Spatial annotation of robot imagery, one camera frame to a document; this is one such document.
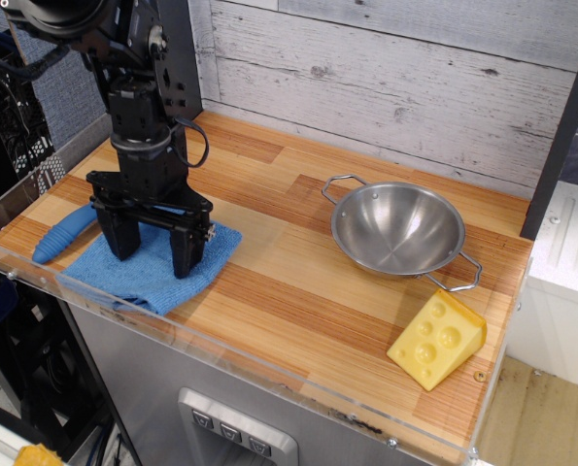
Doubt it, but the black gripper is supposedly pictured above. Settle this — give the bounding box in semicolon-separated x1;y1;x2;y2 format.
86;143;213;279

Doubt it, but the blue microfiber cloth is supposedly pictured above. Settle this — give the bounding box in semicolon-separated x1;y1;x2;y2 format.
57;223;242;316

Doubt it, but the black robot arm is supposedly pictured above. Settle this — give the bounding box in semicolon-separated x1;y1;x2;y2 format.
0;1;213;278

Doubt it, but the stainless steel cabinet front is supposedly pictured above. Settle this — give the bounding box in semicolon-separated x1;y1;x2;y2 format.
70;306;424;465

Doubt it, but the clear acrylic table guard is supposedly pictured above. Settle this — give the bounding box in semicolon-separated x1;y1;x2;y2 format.
0;112;531;465

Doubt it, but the black perforated crate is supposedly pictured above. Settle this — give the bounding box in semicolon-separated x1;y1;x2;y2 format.
0;68;53;196

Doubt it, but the silver button control panel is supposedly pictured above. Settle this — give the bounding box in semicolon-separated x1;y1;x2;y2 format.
178;387;299;465

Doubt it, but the yellow toy cheese wedge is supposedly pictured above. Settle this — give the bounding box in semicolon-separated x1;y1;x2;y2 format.
387;289;487;391

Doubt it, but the white ridged side unit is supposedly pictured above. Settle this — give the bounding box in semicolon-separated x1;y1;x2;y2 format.
506;182;578;384

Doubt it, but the blue handled metal spoon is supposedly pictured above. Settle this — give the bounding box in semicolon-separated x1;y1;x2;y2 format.
32;204;97;264

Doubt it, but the dark grey left post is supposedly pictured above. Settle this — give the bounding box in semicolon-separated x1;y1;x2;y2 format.
158;0;203;119

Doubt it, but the dark grey post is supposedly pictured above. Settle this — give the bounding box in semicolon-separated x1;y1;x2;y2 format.
520;72;578;240
158;0;203;119

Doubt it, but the steel bowl with handles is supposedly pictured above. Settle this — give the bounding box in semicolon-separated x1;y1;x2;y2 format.
322;174;483;292

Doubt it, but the dark grey right post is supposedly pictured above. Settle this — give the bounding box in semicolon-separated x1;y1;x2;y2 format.
520;72;578;240

